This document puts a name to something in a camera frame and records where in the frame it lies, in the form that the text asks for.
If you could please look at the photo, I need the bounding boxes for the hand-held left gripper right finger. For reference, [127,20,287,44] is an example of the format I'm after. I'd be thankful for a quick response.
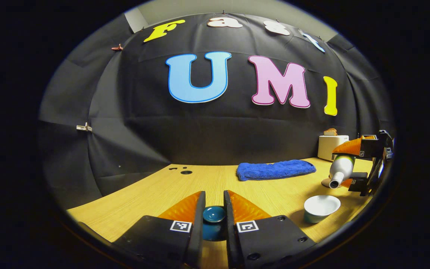
[223,190,317,269]

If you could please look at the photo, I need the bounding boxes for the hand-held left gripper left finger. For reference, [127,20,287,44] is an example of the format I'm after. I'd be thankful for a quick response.
[111,191,206,269]

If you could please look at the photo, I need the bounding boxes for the silver green-label water bottle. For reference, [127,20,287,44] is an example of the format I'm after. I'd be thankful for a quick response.
[329,155,356,189]

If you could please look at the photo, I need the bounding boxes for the blue teacup lid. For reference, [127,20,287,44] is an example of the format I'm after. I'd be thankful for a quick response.
[202,205,227,242]

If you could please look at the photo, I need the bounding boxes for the white teacup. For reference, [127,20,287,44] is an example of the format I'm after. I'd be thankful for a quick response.
[304,195,342,224]

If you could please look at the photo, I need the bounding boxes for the white toaster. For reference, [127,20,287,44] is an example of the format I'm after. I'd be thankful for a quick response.
[318,135,349,162]

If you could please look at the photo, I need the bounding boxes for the blue folded towel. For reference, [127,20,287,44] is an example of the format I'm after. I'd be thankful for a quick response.
[236,160,317,182]

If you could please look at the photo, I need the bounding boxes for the black backdrop cloth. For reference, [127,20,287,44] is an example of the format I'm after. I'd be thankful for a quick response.
[38,13,395,210]

